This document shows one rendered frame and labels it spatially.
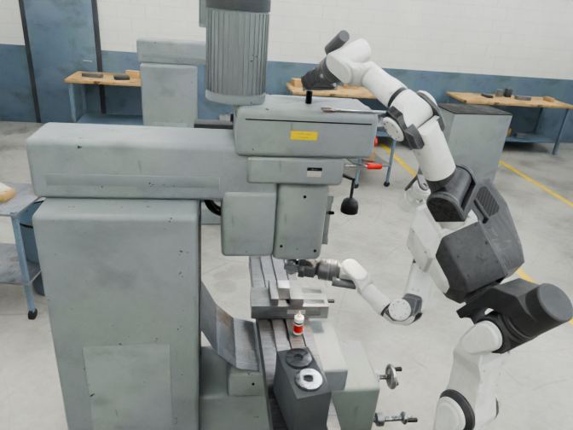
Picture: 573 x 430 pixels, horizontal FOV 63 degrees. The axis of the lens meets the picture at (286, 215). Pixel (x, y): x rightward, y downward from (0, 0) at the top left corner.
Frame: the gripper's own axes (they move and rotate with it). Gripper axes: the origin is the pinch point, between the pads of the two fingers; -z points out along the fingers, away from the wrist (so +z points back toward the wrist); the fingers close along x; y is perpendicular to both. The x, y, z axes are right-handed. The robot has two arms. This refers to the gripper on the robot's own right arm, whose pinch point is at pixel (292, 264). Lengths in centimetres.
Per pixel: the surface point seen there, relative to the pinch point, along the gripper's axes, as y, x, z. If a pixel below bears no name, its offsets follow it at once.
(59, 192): -35, 36, -73
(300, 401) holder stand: 16, 54, 13
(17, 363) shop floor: 122, -34, -172
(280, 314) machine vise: 31.2, -7.2, -4.5
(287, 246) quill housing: -14.1, 10.9, -1.0
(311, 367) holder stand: 14.9, 39.6, 14.5
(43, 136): -53, 34, -78
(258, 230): -21.6, 16.4, -11.1
